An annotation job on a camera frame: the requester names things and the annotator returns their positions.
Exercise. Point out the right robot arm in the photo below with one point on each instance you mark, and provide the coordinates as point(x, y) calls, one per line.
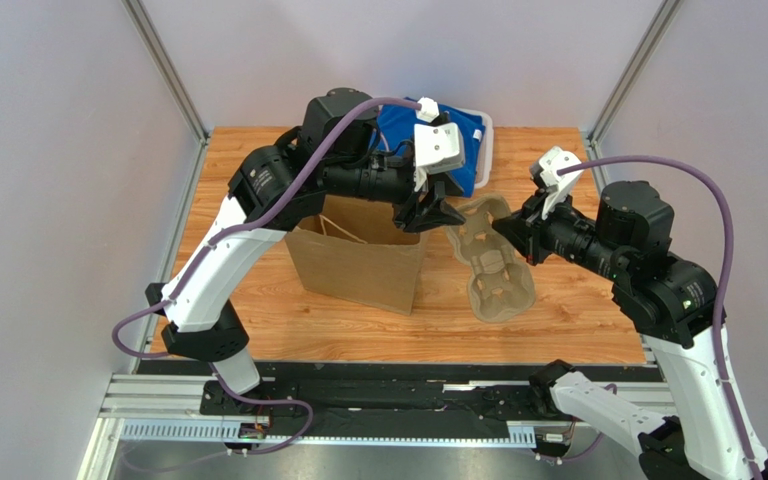
point(670, 302)

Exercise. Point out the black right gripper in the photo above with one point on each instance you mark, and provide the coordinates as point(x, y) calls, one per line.
point(531, 229)

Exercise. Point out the blue folded cloth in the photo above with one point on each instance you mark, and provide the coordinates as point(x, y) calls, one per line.
point(396, 124)

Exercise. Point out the cardboard cup carrier tray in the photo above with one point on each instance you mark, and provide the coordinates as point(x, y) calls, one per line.
point(500, 285)

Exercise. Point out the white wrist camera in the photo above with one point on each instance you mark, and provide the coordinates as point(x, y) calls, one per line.
point(437, 149)
point(545, 173)

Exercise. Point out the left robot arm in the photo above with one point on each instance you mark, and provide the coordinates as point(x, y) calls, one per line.
point(390, 150)

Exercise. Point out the aluminium frame rail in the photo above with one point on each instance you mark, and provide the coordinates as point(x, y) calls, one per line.
point(142, 407)

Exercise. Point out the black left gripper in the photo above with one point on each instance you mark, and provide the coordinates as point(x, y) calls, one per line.
point(438, 213)

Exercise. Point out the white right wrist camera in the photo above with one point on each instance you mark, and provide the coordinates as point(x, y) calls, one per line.
point(545, 173)

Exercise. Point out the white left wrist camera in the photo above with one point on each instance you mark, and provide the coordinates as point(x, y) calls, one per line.
point(437, 149)

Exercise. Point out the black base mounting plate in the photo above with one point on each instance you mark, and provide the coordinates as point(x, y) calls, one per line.
point(399, 402)

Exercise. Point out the brown paper bag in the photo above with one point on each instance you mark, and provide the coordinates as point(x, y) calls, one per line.
point(354, 252)

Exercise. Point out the white plastic basket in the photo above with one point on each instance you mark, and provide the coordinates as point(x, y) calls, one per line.
point(477, 130)

